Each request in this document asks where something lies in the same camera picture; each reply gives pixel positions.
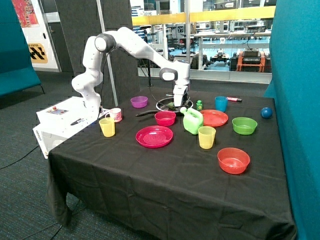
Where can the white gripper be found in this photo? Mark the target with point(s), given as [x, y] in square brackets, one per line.
[180, 93]

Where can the green broccoli toy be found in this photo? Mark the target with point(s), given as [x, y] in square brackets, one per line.
[171, 106]

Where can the green toy watering can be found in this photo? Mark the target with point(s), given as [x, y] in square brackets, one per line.
[192, 120]

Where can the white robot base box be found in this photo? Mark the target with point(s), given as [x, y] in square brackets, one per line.
[61, 121]

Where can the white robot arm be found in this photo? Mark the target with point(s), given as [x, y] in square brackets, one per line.
[125, 47]

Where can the black frying pan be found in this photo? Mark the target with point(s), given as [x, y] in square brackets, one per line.
[161, 106]

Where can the small green bottle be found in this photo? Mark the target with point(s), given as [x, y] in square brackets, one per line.
[199, 105]

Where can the pink plastic bowl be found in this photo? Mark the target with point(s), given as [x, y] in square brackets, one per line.
[165, 118]

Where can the purple plastic bowl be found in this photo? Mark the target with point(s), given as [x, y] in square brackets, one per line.
[139, 101]

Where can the orange plastic plate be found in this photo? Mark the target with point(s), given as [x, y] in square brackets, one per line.
[214, 118]

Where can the blue plastic cup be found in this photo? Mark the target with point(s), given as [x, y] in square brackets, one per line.
[221, 103]

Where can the pink marker pen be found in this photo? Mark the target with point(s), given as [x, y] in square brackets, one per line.
[234, 99]

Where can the yellow cup front right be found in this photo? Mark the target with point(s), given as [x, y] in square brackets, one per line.
[206, 136]

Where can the yellow cup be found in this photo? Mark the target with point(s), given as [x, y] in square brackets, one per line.
[206, 136]
[107, 126]

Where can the pink plastic plate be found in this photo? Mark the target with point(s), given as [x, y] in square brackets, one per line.
[154, 136]

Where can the pink patterned mug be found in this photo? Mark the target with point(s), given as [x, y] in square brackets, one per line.
[115, 113]

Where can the green plastic bowl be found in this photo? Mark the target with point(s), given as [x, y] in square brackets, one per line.
[244, 125]

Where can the black tablecloth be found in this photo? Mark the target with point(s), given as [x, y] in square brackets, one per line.
[177, 192]

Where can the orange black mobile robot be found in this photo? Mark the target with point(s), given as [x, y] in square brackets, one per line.
[251, 60]

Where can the yellow cup left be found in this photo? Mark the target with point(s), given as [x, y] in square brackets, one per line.
[107, 126]

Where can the orange plastic bowl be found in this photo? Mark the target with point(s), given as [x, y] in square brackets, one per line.
[233, 160]

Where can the blue ball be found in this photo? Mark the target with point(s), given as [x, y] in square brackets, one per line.
[266, 113]

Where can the teal partition right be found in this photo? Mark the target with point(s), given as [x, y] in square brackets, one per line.
[295, 87]

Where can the yellow black hazard sign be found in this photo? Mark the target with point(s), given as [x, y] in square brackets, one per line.
[37, 53]

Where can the teal sofa left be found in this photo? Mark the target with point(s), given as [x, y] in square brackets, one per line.
[16, 70]

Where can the red poster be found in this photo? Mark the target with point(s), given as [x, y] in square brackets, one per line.
[26, 13]

